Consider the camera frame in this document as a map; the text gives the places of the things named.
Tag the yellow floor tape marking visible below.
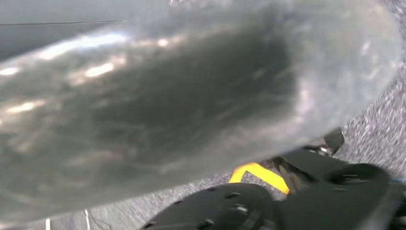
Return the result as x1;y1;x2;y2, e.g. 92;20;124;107
228;162;290;195

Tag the black robot foot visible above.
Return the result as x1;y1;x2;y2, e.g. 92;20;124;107
139;183;280;230

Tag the black robot leg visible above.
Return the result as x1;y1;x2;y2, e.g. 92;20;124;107
272;127;406;230

